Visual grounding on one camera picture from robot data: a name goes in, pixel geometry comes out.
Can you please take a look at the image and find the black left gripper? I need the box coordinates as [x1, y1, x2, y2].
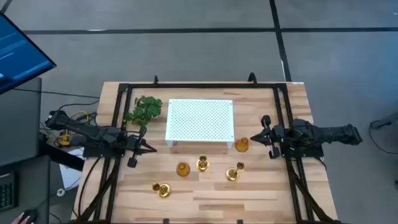
[126, 126, 158, 169]

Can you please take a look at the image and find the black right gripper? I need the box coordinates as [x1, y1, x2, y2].
[250, 114, 285, 160]

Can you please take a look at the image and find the amber glass vase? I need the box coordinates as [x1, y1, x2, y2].
[234, 137, 250, 153]
[176, 161, 191, 178]

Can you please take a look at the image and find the medium gold candlestick holder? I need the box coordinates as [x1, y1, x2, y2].
[152, 182, 172, 198]

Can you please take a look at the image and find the tall gold candlestick holder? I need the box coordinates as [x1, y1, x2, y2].
[225, 161, 246, 183]

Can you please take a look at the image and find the short gold candlestick holder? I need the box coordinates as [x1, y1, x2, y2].
[195, 154, 210, 173]

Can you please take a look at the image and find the green artificial plant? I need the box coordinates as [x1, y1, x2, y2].
[123, 95, 164, 128]

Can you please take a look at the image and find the white perforated metal shelf riser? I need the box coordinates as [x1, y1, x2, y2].
[164, 98, 235, 149]

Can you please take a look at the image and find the yellow clamp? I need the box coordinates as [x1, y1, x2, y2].
[57, 129, 73, 147]

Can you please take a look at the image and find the white paper sheet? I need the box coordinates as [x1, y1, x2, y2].
[58, 147, 85, 190]

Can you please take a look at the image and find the black diagonal beam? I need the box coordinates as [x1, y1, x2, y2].
[39, 133, 85, 172]

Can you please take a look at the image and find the grey desk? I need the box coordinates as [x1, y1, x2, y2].
[0, 154, 51, 224]

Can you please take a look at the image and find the grey floor object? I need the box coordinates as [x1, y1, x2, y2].
[369, 111, 398, 131]

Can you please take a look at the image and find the grey cabinet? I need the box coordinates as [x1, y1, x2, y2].
[0, 77, 43, 167]

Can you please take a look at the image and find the black computer mouse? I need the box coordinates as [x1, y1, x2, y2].
[19, 208, 40, 224]

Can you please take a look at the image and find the person's hand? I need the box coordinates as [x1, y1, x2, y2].
[11, 212, 34, 224]

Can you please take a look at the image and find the black keyboard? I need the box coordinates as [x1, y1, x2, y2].
[0, 172, 17, 213]

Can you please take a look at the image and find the computer monitor blue screen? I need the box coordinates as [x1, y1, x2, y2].
[0, 12, 57, 96]

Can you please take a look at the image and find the yellow cable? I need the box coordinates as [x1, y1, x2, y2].
[70, 111, 90, 123]

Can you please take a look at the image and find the black curved cable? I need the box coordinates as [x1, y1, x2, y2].
[57, 99, 101, 112]

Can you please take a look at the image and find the black hanging cable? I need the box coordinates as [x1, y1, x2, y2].
[76, 157, 103, 218]

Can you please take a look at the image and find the black floor cable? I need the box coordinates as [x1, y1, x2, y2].
[368, 119, 398, 156]
[12, 88, 101, 100]

